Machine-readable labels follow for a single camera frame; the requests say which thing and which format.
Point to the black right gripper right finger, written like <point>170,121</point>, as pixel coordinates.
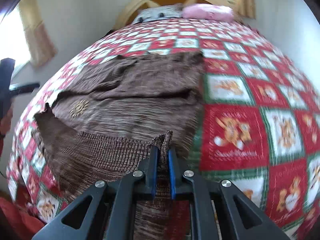
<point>218,210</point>

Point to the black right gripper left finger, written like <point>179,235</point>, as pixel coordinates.
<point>106,209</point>

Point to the brown knitted sweater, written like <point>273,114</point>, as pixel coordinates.
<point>106,121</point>

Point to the beige curtain left window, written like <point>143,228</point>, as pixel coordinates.
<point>40,46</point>

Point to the red patchwork teddy bear quilt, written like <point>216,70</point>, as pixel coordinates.
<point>259,129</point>

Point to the grey white patterned pillow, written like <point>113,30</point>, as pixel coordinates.
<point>159,13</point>

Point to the pink pillow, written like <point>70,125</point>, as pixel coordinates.
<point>202,11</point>

